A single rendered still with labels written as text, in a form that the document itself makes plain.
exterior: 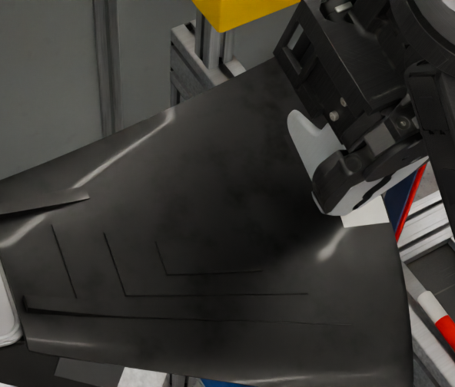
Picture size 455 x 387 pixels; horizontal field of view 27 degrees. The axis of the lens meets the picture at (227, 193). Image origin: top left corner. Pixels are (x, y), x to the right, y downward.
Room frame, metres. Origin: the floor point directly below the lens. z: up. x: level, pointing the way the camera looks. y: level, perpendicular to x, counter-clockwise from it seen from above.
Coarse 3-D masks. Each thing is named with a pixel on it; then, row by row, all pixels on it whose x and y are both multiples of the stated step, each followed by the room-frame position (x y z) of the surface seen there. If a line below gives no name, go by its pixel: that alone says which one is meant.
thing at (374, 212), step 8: (376, 200) 0.34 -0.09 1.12; (360, 208) 0.33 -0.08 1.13; (368, 208) 0.34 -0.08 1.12; (376, 208) 0.34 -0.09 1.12; (384, 208) 0.34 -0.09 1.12; (344, 216) 0.33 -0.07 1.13; (352, 216) 0.33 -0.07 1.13; (360, 216) 0.33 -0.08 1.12; (368, 216) 0.33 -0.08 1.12; (376, 216) 0.33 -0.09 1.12; (384, 216) 0.33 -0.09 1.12; (344, 224) 0.32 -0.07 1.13; (352, 224) 0.32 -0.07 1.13; (360, 224) 0.32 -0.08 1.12
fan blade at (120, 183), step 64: (128, 128) 0.35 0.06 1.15; (192, 128) 0.36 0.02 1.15; (256, 128) 0.37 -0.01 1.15; (0, 192) 0.29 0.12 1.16; (64, 192) 0.30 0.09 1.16; (128, 192) 0.31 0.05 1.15; (192, 192) 0.32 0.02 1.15; (256, 192) 0.33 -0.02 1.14; (0, 256) 0.25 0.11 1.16; (64, 256) 0.26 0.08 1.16; (128, 256) 0.27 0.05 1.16; (192, 256) 0.27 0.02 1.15; (256, 256) 0.28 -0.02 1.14; (320, 256) 0.30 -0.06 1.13; (384, 256) 0.31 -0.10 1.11; (64, 320) 0.22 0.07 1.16; (128, 320) 0.23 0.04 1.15; (192, 320) 0.24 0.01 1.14; (256, 320) 0.25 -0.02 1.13; (320, 320) 0.26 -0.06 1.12; (384, 320) 0.27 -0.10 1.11; (256, 384) 0.22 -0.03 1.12; (320, 384) 0.23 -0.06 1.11; (384, 384) 0.24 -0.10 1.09
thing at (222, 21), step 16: (192, 0) 0.64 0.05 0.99; (208, 0) 0.62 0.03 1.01; (224, 0) 0.61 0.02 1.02; (240, 0) 0.62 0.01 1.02; (256, 0) 0.63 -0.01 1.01; (272, 0) 0.64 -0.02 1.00; (288, 0) 0.65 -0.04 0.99; (208, 16) 0.62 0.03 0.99; (224, 16) 0.61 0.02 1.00; (240, 16) 0.62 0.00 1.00; (256, 16) 0.63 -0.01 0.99
